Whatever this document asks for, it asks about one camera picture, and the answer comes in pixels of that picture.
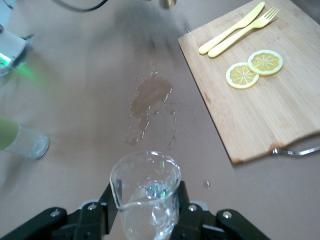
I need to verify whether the steel double jigger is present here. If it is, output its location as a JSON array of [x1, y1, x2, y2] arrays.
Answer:
[[158, 0, 178, 10]]

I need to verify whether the yellow lemon slice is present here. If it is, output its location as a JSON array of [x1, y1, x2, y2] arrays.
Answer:
[[247, 49, 284, 77], [226, 62, 260, 90]]

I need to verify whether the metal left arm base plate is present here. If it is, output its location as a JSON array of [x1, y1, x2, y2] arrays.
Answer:
[[0, 32, 35, 75]]

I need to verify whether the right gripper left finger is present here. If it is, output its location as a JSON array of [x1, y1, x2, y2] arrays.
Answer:
[[0, 182, 118, 240]]

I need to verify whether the green sleeved glass bottle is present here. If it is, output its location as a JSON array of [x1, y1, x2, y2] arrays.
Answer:
[[0, 116, 51, 160]]

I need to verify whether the wooden cutting board with handle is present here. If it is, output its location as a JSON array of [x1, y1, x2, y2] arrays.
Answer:
[[177, 0, 320, 165]]

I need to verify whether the small clear glass beaker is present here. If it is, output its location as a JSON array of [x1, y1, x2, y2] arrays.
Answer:
[[109, 150, 182, 240]]

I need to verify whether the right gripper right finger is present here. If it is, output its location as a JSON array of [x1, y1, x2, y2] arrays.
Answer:
[[172, 180, 271, 240]]

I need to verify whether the yellow plastic knife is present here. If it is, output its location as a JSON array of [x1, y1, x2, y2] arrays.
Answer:
[[198, 1, 266, 55]]

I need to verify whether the brown paper table cover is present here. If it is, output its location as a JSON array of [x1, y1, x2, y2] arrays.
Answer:
[[0, 0, 320, 240]]

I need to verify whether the brown liquid puddle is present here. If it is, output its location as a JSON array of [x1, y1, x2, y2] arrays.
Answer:
[[124, 71, 181, 148]]

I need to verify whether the yellow plastic fork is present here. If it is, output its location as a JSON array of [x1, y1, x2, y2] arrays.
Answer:
[[207, 6, 280, 58]]

